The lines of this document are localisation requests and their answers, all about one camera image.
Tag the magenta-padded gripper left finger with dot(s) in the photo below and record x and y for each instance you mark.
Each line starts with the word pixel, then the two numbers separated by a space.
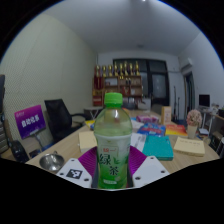
pixel 75 171

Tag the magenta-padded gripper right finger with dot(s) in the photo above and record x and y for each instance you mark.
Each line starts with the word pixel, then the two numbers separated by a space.
pixel 150 171

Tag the green tea drink bottle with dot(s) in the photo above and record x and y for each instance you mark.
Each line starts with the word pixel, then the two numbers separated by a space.
pixel 112 143

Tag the small steel cup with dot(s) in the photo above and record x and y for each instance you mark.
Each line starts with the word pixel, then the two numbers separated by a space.
pixel 51 162

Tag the teal book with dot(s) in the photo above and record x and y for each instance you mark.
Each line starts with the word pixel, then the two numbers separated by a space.
pixel 158 147

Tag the white paper booklet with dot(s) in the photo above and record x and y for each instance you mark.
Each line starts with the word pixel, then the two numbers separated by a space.
pixel 138 141

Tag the cream book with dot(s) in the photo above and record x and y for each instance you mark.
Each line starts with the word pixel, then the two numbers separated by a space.
pixel 87 141

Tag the blue printed book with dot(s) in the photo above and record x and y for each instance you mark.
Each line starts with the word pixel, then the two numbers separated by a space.
pixel 152 129

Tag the pale yellow book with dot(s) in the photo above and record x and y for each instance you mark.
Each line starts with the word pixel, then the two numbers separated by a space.
pixel 189 146

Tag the orange book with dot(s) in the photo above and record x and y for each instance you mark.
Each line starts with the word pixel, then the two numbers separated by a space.
pixel 176 130

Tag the pink flat box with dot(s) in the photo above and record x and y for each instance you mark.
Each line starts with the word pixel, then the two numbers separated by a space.
pixel 147 119

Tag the black office chair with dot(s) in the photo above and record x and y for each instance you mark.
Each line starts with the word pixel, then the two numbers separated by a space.
pixel 58 116

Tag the orange carton box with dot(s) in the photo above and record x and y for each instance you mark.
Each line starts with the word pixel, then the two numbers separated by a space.
pixel 166 115

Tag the black hard suitcase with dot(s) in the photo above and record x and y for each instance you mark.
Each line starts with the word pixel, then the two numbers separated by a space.
pixel 19 151

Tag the small round side table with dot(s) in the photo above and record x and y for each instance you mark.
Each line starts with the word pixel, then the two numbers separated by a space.
pixel 93 109

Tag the purple sign board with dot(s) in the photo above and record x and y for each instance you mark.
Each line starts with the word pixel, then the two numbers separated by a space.
pixel 30 121

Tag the potted pink flowers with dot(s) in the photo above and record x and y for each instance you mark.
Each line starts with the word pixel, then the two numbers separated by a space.
pixel 194 118

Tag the cluttered side desk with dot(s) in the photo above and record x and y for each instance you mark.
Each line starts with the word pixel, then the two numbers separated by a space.
pixel 215 128

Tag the silver ribbed suitcase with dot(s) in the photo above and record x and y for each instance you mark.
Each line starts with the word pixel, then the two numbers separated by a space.
pixel 3 138

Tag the black computer monitor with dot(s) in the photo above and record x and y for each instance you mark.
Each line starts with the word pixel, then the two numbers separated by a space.
pixel 204 100

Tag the wooden shelf unit with trophies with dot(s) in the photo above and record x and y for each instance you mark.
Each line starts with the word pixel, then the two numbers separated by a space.
pixel 116 85

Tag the black bag with tan trim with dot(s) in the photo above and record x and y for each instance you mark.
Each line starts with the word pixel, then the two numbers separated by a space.
pixel 2 93

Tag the white wall air conditioner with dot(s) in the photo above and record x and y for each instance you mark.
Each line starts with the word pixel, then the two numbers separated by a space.
pixel 186 65

